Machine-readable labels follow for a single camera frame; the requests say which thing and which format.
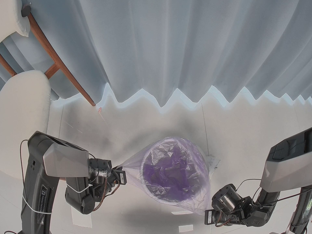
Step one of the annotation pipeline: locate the white trash bin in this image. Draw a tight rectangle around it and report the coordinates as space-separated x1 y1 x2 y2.
140 140 210 205

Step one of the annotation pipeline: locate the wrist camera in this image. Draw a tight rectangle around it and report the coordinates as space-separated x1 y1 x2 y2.
112 170 128 186
205 208 217 226

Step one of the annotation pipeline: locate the purple plastic bag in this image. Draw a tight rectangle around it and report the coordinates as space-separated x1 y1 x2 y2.
115 136 213 215

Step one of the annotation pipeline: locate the black cable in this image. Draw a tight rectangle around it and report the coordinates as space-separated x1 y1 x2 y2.
237 178 263 195
20 139 30 170

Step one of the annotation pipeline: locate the white cushioned wooden chair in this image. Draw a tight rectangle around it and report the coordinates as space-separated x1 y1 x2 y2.
0 0 97 180

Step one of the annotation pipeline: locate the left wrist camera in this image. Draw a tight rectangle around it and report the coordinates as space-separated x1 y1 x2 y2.
112 170 128 186

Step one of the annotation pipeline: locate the pale blue curtain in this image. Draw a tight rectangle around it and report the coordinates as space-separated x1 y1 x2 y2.
0 0 312 110

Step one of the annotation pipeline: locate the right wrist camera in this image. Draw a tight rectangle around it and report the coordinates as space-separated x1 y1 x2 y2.
205 208 217 226

